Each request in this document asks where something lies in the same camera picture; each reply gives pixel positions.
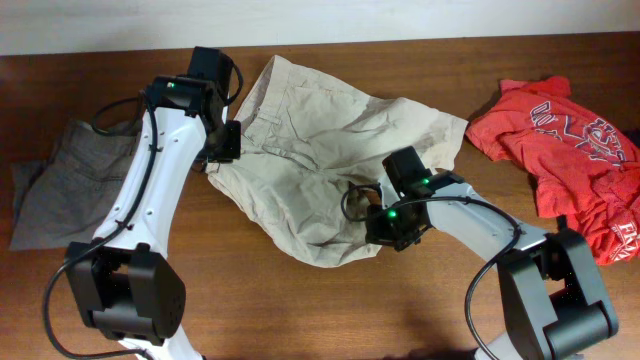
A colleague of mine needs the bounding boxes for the beige khaki shorts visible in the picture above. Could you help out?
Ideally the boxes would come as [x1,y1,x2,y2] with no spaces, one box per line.
[206,56,468,268]

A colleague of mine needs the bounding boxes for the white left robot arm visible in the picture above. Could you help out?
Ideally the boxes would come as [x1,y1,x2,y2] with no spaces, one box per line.
[63,74,240,359]

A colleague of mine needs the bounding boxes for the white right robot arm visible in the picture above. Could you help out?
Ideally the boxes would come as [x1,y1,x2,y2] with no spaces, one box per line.
[364,171,619,359]

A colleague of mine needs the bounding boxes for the grey folded shorts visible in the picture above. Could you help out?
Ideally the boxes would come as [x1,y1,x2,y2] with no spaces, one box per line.
[9,120,141,251]

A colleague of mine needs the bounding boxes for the red printed t-shirt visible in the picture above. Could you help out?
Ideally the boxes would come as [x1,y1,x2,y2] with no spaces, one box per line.
[466,76,639,266]

